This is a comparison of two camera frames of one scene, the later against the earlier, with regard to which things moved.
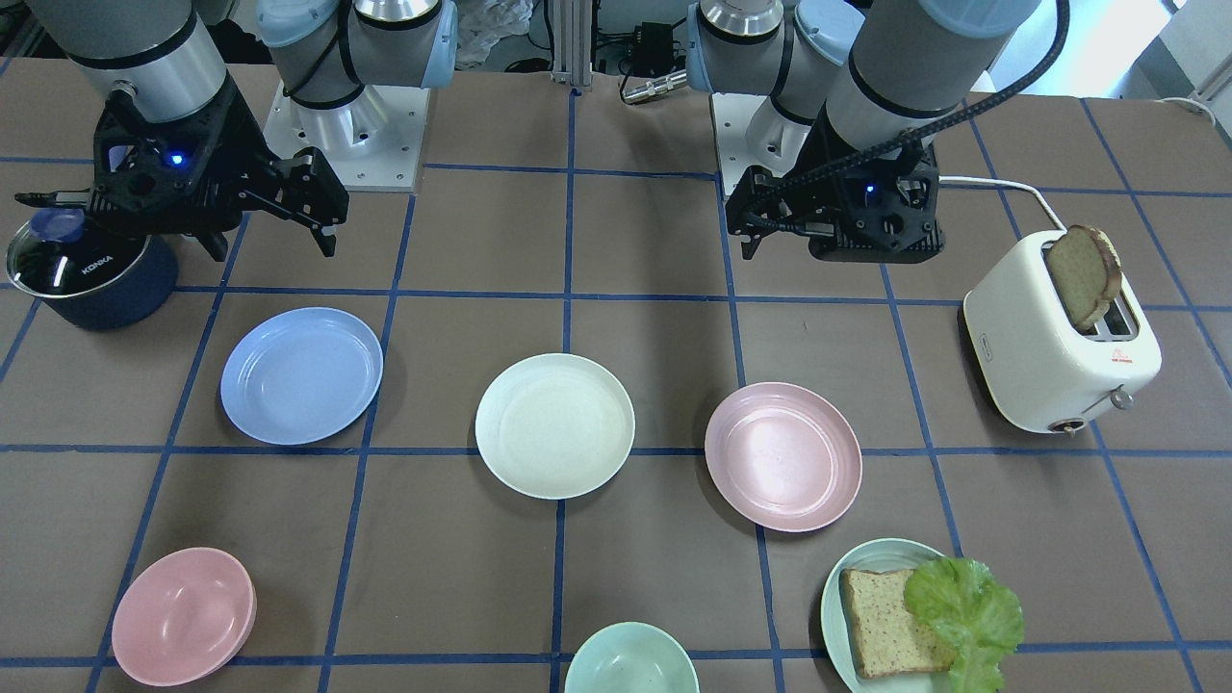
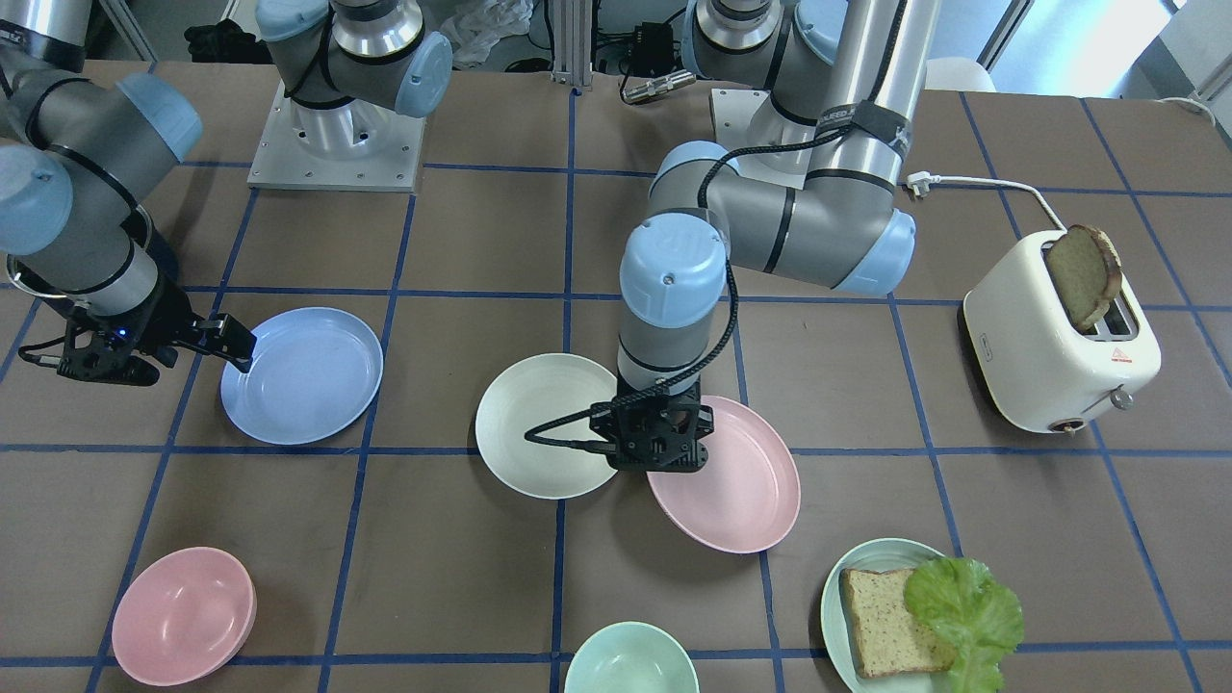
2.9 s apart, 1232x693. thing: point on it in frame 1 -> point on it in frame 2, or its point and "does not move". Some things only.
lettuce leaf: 977,618 does not move
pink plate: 785,456 -> 746,499
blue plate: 302,375 does not move
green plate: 878,556 does not move
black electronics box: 653,51 does not move
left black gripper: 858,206 -> 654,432
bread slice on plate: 888,637 does not move
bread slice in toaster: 1088,271 does not move
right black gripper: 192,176 -> 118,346
